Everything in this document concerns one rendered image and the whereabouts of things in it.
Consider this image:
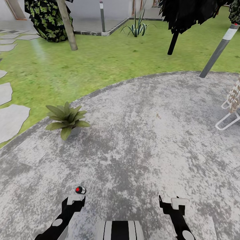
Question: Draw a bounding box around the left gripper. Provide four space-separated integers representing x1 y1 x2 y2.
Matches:
62 196 86 216

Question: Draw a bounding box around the insectifuge atomizer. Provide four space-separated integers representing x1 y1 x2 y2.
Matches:
76 186 87 194

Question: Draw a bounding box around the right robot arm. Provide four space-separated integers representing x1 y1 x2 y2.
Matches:
159 197 196 240

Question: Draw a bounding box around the robot trunk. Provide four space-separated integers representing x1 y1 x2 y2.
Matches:
96 220 144 240

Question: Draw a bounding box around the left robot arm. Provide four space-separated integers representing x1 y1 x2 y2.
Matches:
35 194 86 240

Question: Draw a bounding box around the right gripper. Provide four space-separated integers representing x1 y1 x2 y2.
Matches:
159 199 185 222

